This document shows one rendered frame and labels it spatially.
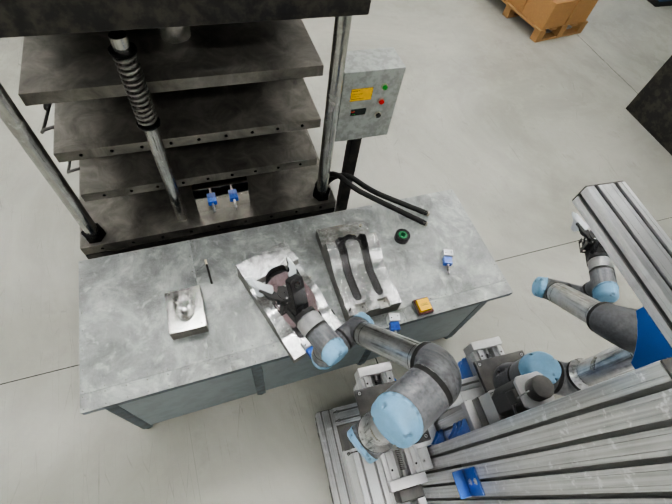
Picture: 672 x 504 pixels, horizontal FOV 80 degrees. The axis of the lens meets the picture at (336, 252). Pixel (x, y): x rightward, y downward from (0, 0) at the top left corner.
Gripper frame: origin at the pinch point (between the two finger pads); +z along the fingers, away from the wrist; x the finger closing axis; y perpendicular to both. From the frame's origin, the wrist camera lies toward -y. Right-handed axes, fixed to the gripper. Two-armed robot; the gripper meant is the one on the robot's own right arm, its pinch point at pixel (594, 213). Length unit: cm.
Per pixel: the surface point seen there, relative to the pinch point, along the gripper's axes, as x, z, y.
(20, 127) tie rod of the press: -203, -24, -30
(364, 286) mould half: -81, -21, 46
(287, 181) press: -135, 39, 49
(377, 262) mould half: -77, -7, 46
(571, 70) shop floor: 103, 367, 160
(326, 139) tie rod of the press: -109, 32, 9
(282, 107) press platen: -131, 38, -1
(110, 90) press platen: -181, -1, -31
